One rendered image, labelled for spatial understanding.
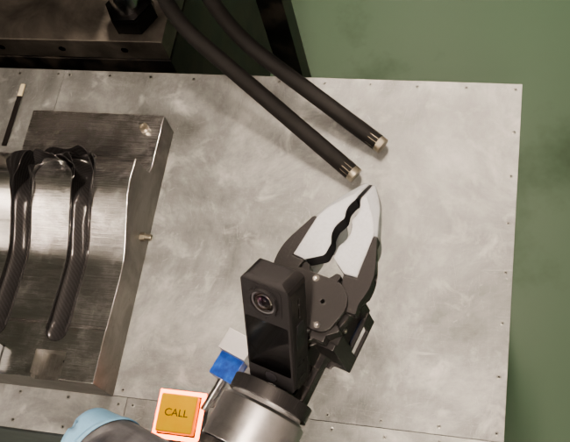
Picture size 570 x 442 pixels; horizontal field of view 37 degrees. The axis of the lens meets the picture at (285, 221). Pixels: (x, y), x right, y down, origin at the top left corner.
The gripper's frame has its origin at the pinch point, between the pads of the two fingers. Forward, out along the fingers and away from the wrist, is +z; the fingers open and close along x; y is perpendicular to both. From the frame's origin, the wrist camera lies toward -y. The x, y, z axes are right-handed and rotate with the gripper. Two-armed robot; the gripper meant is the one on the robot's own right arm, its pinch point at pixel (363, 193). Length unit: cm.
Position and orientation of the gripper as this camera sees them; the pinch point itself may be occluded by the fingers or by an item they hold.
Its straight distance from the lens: 76.4
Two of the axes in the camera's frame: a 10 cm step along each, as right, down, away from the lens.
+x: 8.4, 3.0, -4.5
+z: 4.5, -8.4, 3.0
